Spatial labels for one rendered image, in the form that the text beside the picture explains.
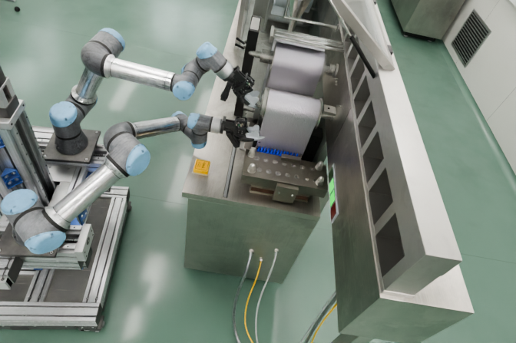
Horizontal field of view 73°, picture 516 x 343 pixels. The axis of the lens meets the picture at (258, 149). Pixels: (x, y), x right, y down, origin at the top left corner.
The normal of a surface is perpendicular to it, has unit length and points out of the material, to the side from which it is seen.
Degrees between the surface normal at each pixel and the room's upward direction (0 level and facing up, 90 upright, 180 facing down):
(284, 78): 92
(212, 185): 0
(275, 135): 90
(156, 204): 0
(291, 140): 90
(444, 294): 0
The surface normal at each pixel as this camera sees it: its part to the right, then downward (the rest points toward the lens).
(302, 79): -0.10, 0.74
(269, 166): 0.18, -0.67
